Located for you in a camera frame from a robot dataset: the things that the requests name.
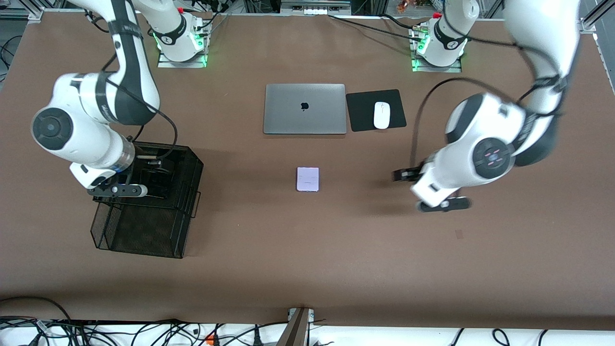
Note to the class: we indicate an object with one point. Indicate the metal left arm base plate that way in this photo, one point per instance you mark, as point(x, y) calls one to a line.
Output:
point(454, 70)

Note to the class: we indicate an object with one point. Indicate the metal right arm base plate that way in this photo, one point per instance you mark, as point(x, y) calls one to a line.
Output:
point(166, 64)

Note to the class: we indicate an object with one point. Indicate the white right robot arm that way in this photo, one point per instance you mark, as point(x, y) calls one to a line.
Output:
point(129, 91)

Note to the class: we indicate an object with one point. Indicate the black mesh desk organizer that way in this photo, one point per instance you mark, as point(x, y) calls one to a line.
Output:
point(144, 230)

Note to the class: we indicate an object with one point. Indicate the grey metal camera post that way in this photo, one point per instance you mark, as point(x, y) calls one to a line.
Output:
point(295, 331)

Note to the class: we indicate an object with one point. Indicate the black mouse pad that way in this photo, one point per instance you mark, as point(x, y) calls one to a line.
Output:
point(360, 110)

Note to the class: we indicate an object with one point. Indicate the lavender folding phone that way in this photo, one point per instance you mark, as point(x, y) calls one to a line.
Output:
point(307, 179)

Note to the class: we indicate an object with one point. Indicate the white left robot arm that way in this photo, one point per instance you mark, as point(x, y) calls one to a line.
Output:
point(543, 29)

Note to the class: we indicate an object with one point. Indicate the grey power strip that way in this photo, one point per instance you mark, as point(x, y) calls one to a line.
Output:
point(314, 7)

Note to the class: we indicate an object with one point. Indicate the aluminium frame profile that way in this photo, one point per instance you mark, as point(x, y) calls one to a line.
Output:
point(587, 23)

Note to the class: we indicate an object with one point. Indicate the white computer mouse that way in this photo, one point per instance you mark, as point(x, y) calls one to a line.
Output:
point(382, 115)

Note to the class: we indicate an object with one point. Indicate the grey closed laptop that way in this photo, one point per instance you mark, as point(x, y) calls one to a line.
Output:
point(293, 110)

